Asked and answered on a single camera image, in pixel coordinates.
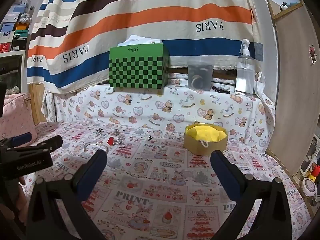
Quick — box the cartoon wall sticker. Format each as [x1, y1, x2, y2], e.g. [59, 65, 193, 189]
[308, 44, 317, 64]

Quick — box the clear plastic container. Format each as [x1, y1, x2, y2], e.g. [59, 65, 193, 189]
[187, 56, 214, 90]

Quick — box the octagonal cardboard jewelry box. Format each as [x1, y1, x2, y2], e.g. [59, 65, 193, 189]
[183, 123, 229, 157]

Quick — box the silver bangle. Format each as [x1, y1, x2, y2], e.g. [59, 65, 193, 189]
[84, 142, 108, 154]

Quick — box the wooden bed frame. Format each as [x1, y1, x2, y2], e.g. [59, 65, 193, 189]
[28, 83, 47, 124]

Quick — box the pink print tablecloth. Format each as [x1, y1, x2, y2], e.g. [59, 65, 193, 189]
[19, 120, 315, 240]

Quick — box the yellow red toy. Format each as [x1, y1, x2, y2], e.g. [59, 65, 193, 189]
[308, 164, 320, 180]

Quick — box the clear spray bottle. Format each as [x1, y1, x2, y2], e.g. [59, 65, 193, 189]
[234, 39, 256, 96]

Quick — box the green black checkered cloth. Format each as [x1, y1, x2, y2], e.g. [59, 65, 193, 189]
[109, 42, 170, 90]

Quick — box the person's left hand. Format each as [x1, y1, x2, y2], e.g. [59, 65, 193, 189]
[10, 175, 28, 225]

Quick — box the yellow lining cloth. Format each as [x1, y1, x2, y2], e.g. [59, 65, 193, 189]
[186, 125, 227, 142]

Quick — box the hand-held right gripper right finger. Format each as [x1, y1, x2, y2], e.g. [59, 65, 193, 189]
[210, 150, 293, 240]

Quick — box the stack of shoe boxes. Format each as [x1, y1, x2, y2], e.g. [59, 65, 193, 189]
[0, 0, 32, 53]

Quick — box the bear print cloth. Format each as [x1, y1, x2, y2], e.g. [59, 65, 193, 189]
[41, 71, 277, 153]

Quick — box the striped blanket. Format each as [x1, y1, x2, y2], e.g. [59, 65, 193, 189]
[26, 0, 264, 94]

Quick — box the round white tin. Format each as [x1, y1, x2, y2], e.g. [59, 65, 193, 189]
[301, 177, 317, 197]

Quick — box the wooden board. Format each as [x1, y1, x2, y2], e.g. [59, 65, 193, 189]
[266, 0, 320, 180]

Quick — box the pink bag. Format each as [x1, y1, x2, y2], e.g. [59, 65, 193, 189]
[0, 92, 38, 140]

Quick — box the white tissue paper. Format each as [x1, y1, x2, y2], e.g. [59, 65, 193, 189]
[117, 34, 162, 47]

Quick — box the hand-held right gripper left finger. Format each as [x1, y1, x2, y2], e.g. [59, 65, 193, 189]
[26, 149, 108, 240]

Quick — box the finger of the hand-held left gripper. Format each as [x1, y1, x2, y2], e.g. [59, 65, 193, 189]
[0, 132, 33, 150]
[25, 135, 63, 153]

